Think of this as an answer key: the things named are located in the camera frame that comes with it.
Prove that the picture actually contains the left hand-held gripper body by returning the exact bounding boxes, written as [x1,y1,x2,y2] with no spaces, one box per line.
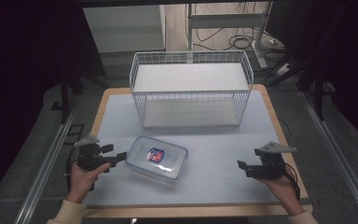
[73,133,114,172]

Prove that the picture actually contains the person's left hand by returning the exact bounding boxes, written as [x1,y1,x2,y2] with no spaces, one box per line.
[66,161,112,205]

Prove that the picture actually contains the pale grey table mat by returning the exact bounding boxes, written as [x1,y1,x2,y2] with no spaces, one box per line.
[83,90,289,208]

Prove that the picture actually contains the black floor cables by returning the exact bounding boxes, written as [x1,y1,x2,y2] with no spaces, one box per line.
[194,27,288,54]

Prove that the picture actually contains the person's right hand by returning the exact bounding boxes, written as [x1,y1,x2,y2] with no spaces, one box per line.
[256,173,306,217]

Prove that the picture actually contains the white cabinet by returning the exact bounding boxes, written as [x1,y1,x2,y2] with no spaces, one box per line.
[82,4,168,54]

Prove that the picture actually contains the clear plastic lidded container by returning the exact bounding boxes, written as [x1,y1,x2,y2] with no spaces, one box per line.
[125,134,189,185]

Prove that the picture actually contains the white wire two-tier rack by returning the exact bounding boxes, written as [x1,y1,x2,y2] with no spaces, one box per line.
[129,50,255,129]

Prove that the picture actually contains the white metal desk frame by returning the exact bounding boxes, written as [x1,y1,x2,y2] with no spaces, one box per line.
[186,1,274,70]

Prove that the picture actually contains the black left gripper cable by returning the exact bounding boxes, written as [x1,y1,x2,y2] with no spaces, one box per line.
[65,148,76,192]

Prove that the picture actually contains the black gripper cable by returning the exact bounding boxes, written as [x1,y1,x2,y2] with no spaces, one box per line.
[284,162,302,202]
[65,148,76,192]

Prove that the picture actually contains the white power strip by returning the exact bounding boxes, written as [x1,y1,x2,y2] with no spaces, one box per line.
[274,63,291,77]

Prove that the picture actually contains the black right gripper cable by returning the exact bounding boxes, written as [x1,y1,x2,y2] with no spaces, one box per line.
[284,162,302,202]

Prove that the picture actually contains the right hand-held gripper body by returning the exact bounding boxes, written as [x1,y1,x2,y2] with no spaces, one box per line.
[245,141,298,180]

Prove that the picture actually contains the black stand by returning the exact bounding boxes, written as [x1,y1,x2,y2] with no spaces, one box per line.
[297,61,337,121]
[58,70,86,125]

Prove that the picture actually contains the metal floor rail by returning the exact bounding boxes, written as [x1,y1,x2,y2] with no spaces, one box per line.
[299,91,358,219]
[13,98,82,224]

